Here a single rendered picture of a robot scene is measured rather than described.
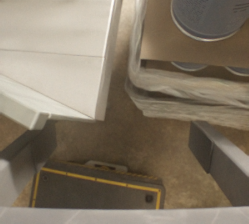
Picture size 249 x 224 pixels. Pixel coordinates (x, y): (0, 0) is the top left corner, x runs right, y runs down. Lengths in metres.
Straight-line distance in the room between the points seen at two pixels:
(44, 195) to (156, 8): 1.05
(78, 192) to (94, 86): 0.90
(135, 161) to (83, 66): 1.12
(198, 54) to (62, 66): 0.13
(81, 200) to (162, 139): 0.62
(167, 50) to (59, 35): 0.11
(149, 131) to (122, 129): 0.19
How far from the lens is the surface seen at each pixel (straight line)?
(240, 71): 0.26
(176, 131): 1.25
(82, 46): 0.19
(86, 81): 0.17
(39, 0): 0.24
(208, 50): 0.17
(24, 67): 0.21
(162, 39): 0.17
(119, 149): 1.26
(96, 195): 1.01
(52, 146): 0.17
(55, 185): 1.08
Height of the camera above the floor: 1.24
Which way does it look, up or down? 79 degrees down
